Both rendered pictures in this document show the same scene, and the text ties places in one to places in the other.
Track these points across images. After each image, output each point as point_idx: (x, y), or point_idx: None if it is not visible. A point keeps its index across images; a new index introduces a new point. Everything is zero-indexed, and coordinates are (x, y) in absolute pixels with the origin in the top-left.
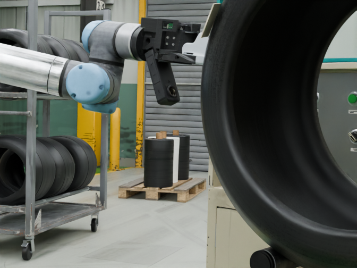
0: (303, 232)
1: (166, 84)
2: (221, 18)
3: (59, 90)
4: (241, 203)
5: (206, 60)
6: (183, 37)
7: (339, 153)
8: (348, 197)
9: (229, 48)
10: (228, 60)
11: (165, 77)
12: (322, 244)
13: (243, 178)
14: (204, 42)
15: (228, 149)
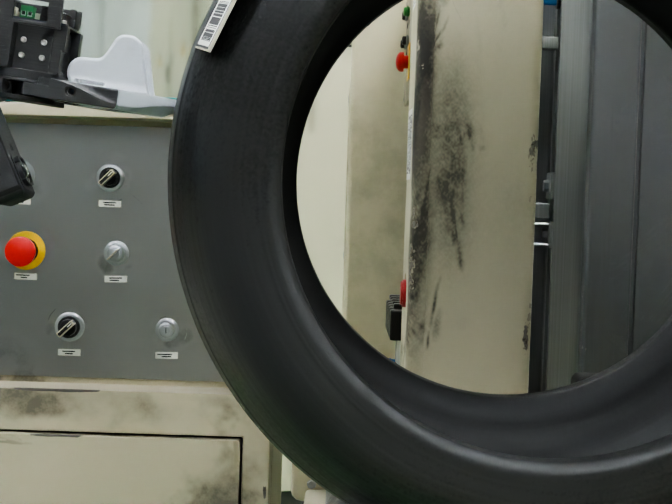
0: (486, 476)
1: (11, 155)
2: (265, 12)
3: None
4: (326, 429)
5: (222, 107)
6: (67, 42)
7: (169, 291)
8: (386, 386)
9: (298, 81)
10: (290, 109)
11: (5, 136)
12: (529, 495)
13: (334, 374)
14: (134, 58)
15: (295, 311)
